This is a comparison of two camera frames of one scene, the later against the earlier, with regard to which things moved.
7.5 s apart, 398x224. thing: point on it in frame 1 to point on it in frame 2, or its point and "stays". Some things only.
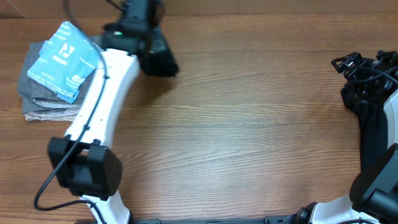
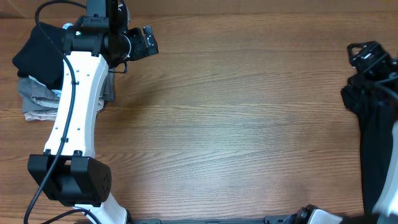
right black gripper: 360,63 to 380,54
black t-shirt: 157,60 to 41,58
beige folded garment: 54,114 stays
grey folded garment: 36,96 stays
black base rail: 274,219 stays
